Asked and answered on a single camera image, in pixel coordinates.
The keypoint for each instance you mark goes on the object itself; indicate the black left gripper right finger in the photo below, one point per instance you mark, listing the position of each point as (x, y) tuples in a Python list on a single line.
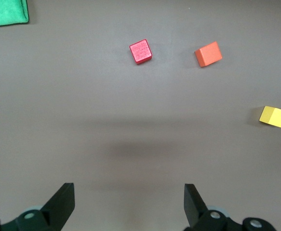
[(195, 211)]

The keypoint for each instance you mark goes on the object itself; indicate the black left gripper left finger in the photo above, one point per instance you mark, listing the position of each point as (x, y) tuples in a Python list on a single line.
[(56, 211)]

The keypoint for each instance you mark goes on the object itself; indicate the red wooden block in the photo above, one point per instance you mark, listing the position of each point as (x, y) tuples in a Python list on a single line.
[(141, 51)]

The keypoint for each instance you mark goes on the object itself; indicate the yellow wooden block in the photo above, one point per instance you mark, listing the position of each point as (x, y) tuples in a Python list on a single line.
[(275, 117)]

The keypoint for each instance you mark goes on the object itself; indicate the orange wooden block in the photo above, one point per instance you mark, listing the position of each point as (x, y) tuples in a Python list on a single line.
[(209, 55)]

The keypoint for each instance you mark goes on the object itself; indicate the green folded cloth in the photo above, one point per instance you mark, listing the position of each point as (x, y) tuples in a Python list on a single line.
[(3, 12)]

